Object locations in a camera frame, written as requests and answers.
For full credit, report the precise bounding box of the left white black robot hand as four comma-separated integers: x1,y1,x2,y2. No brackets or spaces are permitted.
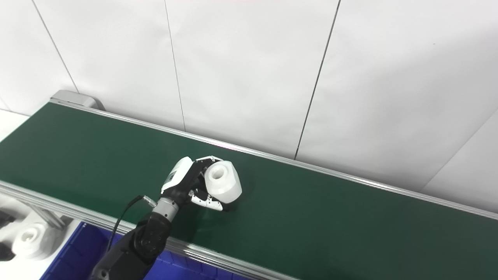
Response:
161,156,224,212

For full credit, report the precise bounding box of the white round plastic part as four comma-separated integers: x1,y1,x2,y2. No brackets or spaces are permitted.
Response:
12,222,55,260
204,161,242,204

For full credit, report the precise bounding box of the green conveyor belt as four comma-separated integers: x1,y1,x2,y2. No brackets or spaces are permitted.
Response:
0,90,498,280
0,102,498,280

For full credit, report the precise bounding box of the blue plastic bin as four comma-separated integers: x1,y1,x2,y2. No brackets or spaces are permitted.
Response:
39,222,249,280

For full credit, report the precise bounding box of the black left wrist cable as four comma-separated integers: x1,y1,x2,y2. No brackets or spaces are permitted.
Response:
106,195,158,253

